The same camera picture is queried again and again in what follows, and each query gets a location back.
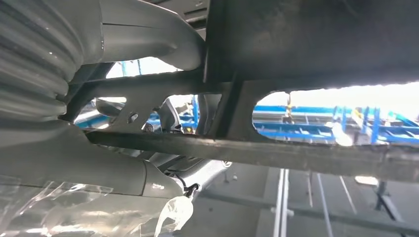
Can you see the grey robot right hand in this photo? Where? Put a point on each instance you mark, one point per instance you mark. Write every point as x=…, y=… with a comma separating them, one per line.
x=82, y=170

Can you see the blue metal shelf rack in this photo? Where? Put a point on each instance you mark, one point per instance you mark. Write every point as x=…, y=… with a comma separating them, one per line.
x=294, y=127

